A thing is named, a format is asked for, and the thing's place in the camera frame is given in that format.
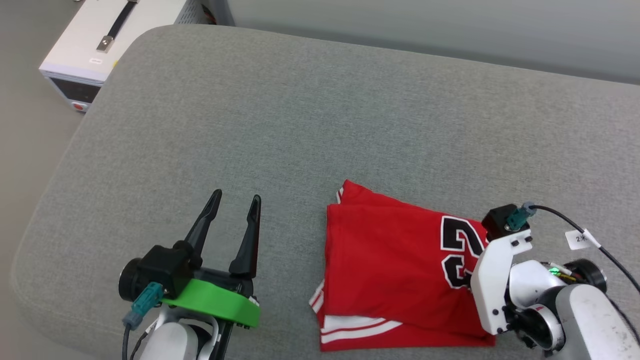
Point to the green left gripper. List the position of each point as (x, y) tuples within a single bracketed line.
[(215, 300)]

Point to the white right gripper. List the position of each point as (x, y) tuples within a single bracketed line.
[(492, 285)]

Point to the red basketball jersey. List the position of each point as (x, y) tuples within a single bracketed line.
[(390, 260)]

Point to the grey fabric sofa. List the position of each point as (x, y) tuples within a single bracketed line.
[(300, 125)]

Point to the white bench power supply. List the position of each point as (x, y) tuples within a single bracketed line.
[(125, 45)]

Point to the white partition panel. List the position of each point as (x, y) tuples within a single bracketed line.
[(450, 30)]

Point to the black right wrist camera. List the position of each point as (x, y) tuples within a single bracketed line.
[(497, 222)]

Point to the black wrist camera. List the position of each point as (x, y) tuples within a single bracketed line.
[(497, 222), (160, 267)]

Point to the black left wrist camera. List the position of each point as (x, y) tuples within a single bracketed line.
[(160, 267)]

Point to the teal right camera connector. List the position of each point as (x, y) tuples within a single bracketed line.
[(519, 216)]

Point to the teal camera connector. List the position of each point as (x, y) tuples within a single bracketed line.
[(519, 216), (145, 302)]

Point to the teal left camera connector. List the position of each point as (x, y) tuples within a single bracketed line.
[(145, 302)]

